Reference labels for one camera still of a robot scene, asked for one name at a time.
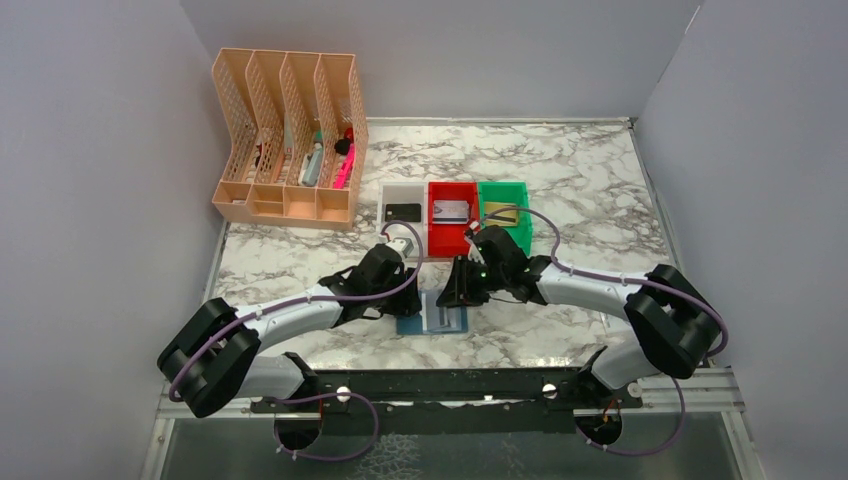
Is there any gold credit card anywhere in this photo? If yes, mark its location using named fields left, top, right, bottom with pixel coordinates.
left=483, top=202, right=520, bottom=227

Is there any black binder clip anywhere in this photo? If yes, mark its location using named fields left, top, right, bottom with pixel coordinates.
left=334, top=137, right=354, bottom=156

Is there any blue leather card holder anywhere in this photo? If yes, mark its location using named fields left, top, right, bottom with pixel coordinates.
left=395, top=290, right=469, bottom=336

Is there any pink highlighter pen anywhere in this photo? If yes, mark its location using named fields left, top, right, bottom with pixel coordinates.
left=333, top=143, right=356, bottom=189

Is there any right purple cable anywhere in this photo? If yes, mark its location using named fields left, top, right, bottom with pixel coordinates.
left=466, top=207, right=730, bottom=458

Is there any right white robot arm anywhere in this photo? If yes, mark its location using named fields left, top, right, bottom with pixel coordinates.
left=436, top=227, right=725, bottom=396

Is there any white plastic bin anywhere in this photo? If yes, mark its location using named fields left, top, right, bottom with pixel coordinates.
left=377, top=181, right=429, bottom=259

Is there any teal grey stapler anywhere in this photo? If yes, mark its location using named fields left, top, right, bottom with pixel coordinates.
left=298, top=131, right=324, bottom=187

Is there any black credit card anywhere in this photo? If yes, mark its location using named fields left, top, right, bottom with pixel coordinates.
left=383, top=203, right=423, bottom=223

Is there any peach plastic file organizer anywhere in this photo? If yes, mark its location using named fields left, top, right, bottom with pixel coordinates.
left=212, top=48, right=369, bottom=230

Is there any grey credit card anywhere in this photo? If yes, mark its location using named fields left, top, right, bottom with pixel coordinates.
left=432, top=200, right=471, bottom=224

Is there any red plastic bin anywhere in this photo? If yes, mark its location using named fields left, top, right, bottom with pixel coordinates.
left=425, top=182, right=480, bottom=258

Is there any purple cable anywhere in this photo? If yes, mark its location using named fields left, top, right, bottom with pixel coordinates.
left=168, top=220, right=425, bottom=462
left=466, top=207, right=730, bottom=458

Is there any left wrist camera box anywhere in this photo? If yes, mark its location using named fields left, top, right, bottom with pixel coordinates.
left=385, top=237, right=417, bottom=259

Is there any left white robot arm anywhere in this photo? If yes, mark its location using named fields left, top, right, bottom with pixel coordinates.
left=156, top=238, right=421, bottom=418

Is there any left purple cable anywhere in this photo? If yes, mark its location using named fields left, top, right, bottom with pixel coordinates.
left=168, top=220, right=425, bottom=462

